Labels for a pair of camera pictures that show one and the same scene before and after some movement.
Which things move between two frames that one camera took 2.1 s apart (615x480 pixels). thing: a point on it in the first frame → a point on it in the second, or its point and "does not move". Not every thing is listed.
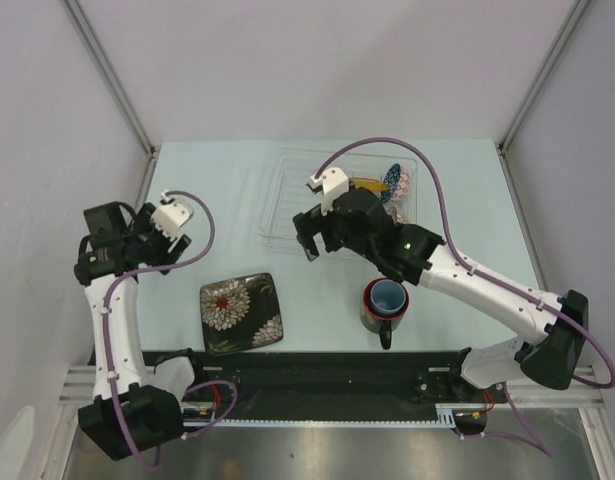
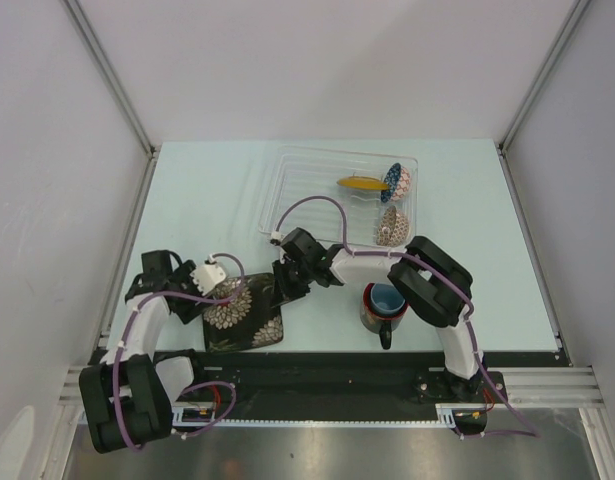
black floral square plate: x=240 y=313 does not move
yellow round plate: x=371 y=184 does not move
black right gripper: x=305 y=227 → x=283 y=292
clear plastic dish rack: x=288 y=193 does not move
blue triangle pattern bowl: x=399 y=183 does not move
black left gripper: x=164 y=257 → x=190 y=311
